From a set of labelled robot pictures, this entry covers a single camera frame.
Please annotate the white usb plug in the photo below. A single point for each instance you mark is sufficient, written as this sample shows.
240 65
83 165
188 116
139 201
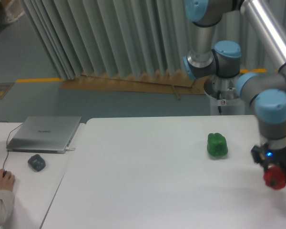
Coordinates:
69 149

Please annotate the pale green pleated curtain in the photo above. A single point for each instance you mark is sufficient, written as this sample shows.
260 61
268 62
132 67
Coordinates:
147 39

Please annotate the dark grey round device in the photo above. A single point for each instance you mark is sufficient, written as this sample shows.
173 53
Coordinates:
37 163

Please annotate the cardboard box with plastic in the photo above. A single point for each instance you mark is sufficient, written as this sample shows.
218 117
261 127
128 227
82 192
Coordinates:
10 11

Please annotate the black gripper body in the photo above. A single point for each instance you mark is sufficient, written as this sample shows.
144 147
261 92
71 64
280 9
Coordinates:
276 157

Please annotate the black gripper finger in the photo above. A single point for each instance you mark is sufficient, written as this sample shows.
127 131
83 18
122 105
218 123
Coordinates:
259 156

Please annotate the green bell pepper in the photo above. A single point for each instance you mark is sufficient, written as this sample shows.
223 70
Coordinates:
216 145

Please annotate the red bell pepper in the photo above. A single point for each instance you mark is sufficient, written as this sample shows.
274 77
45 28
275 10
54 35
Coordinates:
275 178

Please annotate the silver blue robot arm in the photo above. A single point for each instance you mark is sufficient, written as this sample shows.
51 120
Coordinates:
265 94

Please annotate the person's hand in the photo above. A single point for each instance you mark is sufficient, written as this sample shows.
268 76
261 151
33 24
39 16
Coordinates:
6 183

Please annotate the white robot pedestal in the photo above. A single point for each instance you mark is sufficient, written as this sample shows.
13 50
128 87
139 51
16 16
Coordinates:
224 99

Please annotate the silver closed laptop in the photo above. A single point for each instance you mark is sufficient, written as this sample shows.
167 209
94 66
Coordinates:
44 134

